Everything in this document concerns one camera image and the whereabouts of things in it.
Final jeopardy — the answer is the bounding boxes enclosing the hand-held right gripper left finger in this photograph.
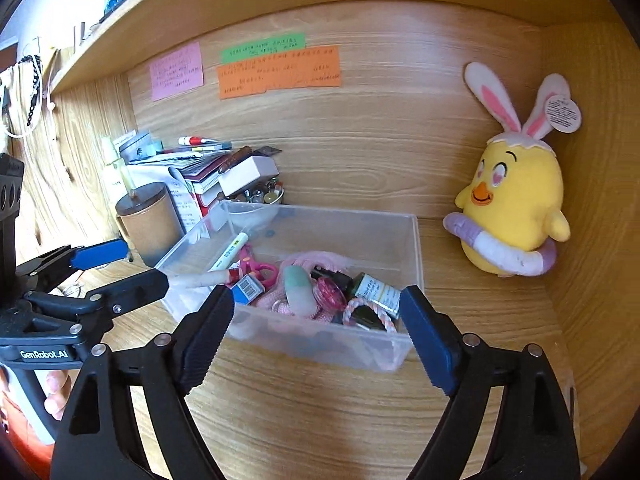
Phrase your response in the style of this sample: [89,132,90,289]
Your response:
[50,285,236,480]

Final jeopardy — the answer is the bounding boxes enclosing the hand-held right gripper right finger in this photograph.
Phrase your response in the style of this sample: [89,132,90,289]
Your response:
[398,285,584,480]

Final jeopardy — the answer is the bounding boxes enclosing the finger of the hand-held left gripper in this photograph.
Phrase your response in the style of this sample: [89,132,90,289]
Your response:
[15,238,130,292]
[22,268,171,349]

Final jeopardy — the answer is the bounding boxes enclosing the clear plastic bin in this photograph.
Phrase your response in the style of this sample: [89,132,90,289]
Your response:
[154,200,426,374]

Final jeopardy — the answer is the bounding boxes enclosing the pink scissors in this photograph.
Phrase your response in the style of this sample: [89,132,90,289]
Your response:
[225,244,280,292]

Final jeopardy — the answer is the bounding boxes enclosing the pink jump rope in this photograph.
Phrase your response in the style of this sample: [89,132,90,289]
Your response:
[252,250,357,326]

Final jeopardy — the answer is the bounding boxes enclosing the person's left hand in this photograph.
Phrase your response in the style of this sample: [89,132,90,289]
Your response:
[43,368,77,422]

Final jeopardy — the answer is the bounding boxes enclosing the brown ceramic mug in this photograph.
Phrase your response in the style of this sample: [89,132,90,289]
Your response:
[115,181,187,268]

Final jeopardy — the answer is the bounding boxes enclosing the white red capped tube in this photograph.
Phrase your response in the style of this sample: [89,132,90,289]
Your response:
[170,267,246,291]

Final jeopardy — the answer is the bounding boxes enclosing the small blue barcode box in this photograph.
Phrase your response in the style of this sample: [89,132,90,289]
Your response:
[234,274,266,306]

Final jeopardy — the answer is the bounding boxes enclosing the dark wooden mug lid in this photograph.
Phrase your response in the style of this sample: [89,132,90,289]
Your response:
[115,181,174,216]

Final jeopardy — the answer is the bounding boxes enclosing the dark green labelled bottle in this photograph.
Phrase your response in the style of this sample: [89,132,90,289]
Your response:
[350,272,404,321]

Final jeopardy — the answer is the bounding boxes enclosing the white marker pen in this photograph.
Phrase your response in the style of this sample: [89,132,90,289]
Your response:
[207,230,251,274]

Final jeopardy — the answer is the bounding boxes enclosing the white paper sheets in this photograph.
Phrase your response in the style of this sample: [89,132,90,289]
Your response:
[169,175,204,232]

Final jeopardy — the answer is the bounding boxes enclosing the pale green oval case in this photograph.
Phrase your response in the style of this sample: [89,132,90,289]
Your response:
[282,266,317,319]

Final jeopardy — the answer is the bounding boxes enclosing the pink round compact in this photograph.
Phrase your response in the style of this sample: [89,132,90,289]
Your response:
[314,277,347,310]

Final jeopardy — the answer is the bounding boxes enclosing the small black bottle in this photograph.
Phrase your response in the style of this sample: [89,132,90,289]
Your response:
[310,265,359,291]

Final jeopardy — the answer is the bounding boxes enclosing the stack of books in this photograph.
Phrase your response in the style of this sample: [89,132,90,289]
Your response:
[127,130,254,217]

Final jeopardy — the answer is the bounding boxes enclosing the bowl of beads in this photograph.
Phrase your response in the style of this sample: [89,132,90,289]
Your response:
[227,180,286,231]

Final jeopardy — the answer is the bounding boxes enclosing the white cardboard box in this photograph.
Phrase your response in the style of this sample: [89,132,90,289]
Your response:
[218,156,280,197]

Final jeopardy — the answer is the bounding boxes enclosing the dark brown patterned case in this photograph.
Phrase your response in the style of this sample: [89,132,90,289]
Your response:
[220,146,283,174]

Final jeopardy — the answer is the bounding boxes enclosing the yellow chick plush toy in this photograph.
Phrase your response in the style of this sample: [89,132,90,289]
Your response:
[442,61,585,279]

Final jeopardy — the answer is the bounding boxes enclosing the pink sticky note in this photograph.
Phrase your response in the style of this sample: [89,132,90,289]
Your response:
[151,42,206,102]

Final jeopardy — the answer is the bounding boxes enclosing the orange sticky note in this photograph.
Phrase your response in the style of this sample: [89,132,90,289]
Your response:
[217,45,342,101]

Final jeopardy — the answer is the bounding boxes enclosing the green sticky note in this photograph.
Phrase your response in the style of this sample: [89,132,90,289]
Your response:
[220,33,307,64]

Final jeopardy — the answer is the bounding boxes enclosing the plush hang tag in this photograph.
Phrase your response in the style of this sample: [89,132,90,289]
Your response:
[542,94,584,134]

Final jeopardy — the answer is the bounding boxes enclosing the wooden shelf board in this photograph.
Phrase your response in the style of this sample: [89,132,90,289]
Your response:
[50,0,640,97]

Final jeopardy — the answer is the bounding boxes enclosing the pink white twisted cord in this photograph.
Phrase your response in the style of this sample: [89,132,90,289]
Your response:
[342,296,399,334]

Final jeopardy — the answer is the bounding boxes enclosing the black beaded chain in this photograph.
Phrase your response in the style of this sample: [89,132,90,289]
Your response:
[22,54,44,129]

